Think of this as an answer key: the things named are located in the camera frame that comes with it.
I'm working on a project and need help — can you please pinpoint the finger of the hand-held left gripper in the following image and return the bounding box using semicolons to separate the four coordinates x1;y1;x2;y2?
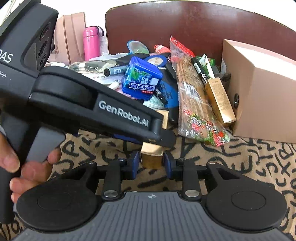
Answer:
148;117;177;149
113;133;144;146

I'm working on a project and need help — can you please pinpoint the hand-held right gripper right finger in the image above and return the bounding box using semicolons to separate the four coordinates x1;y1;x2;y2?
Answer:
164;152;240;200

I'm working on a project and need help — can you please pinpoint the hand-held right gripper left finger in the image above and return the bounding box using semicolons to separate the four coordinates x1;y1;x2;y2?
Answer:
50;151;139;200

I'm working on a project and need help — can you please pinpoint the small gold box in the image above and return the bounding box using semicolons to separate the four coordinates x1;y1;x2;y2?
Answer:
141;109;171;169

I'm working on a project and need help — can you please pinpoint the letter-patterned desktop cloth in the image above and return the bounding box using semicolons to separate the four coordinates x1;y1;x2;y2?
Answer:
0;128;296;241

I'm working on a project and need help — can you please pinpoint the person's left hand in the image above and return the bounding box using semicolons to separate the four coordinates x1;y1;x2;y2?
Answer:
0;133;62;197

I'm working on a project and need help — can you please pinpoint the white barcode box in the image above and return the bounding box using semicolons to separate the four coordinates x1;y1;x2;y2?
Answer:
81;73;123;85

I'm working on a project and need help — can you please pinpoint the bagged black makeup brush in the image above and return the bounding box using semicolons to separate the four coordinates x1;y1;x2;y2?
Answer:
66;60;116;73

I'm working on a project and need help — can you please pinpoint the dark blue pouch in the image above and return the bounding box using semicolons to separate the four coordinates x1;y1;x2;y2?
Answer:
161;69;180;126

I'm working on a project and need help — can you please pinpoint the small black marker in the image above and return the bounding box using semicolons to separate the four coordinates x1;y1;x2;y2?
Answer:
154;88;168;105

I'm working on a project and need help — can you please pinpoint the clear packet of brown sticks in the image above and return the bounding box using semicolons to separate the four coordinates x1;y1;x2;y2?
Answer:
169;35;231;147

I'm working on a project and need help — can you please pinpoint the blue grey marker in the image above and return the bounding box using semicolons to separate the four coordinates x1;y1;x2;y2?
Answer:
103;65;128;77

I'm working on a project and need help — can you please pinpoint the brown paper bag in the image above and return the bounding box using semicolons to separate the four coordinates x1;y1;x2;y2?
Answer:
54;12;87;67

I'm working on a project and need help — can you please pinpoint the pink thermos bottle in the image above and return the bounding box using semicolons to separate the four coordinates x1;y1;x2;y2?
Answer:
83;26;105;61

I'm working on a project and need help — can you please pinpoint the blue gum container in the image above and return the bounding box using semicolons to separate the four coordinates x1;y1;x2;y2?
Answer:
122;57;163;95

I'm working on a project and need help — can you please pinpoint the black case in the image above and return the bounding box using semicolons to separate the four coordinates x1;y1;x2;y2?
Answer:
115;54;148;66

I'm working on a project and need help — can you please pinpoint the tall gold box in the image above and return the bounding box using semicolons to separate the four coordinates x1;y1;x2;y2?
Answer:
205;77;237;125

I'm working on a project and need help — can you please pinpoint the blue tape roll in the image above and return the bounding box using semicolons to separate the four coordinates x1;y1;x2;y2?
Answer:
147;55;167;69

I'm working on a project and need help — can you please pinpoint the blue-lidded clear container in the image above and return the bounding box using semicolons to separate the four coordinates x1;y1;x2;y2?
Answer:
126;40;150;55

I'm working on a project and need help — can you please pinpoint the green white tube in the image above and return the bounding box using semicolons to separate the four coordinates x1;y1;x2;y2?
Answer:
200;54;216;80

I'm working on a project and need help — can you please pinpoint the red packet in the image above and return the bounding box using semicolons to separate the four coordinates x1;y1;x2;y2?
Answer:
154;44;171;55

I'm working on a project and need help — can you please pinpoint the brown cardboard box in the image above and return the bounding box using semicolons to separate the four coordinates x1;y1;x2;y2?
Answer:
221;39;296;144

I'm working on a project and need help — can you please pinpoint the dark brown wooden board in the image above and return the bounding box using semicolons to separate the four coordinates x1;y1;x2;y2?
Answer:
105;0;296;70

